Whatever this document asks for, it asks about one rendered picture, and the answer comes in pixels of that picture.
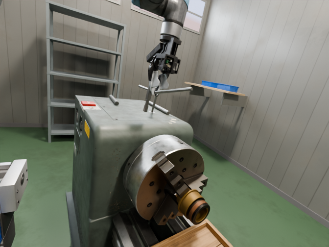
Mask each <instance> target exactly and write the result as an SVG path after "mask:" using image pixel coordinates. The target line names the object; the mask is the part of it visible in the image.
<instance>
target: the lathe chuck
mask: <svg viewBox="0 0 329 247"><path fill-rule="evenodd" d="M178 142H182V143H184V144H185V145H182V144H179V143H178ZM163 152H164V155H165V156H166V158H167V160H168V161H169V162H171V163H172V164H173V165H174V166H175V168H176V170H177V173H178V175H181V176H182V178H187V177H190V176H193V175H196V174H199V173H202V172H204V168H205V166H204V160H203V157H202V155H201V154H200V153H199V152H198V151H197V150H195V149H194V148H192V147H191V146H189V145H188V144H186V143H185V142H183V141H182V140H179V139H176V138H166V139H162V140H159V141H157V142H155V143H153V144H151V145H150V146H148V147H147V148H146V149H145V150H143V151H142V152H141V153H140V154H139V156H138V157H137V158H136V159H135V161H134V162H133V164H132V166H131V168H130V170H129V172H128V175H127V179H126V190H127V193H128V196H129V197H130V196H131V198H132V201H133V205H134V206H135V208H136V210H137V212H138V214H139V215H140V216H141V217H142V218H144V219H146V220H150V219H151V218H152V216H153V215H154V213H155V211H156V210H157V208H158V206H159V205H160V203H161V201H162V200H163V198H164V196H165V193H164V189H169V190H170V191H171V192H172V194H174V195H175V196H176V197H177V194H176V193H175V192H174V191H173V189H172V188H171V187H170V186H169V185H168V184H167V182H166V180H165V178H164V176H163V174H162V172H161V170H160V168H159V167H158V165H157V163H156V162H155V161H154V162H152V161H153V158H155V157H156V156H157V155H159V154H160V153H163Z"/></svg>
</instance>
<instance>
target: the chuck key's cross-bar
mask: <svg viewBox="0 0 329 247"><path fill-rule="evenodd" d="M139 88H142V89H144V90H147V89H148V88H146V87H144V86H141V85H139ZM192 90H193V88H192V87H188V88H179V89H170V90H161V91H155V92H154V93H155V94H164V93H176V92H188V91H192Z"/></svg>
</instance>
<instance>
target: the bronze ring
mask: <svg viewBox="0 0 329 247"><path fill-rule="evenodd" d="M177 202H178V211H179V212H180V213H182V214H183V215H184V216H185V217H186V218H187V219H189V220H190V221H191V222H192V223H193V224H194V225H198V224H200V223H201V222H203V221H204V220H205V218H206V217H207V216H208V214H209V212H210V206H209V205H208V203H207V202H205V199H204V198H203V197H202V196H201V195H200V193H199V191H198V190H196V189H192V190H190V189H189V191H188V192H186V193H185V194H184V195H183V196H182V197H181V198H180V197H179V196H177Z"/></svg>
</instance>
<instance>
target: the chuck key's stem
mask: <svg viewBox="0 0 329 247"><path fill-rule="evenodd" d="M151 96H152V93H151V92H150V86H149V85H148V89H147V94H146V98H145V99H146V102H145V105H144V108H143V111H144V112H147V110H148V104H149V101H150V100H151Z"/></svg>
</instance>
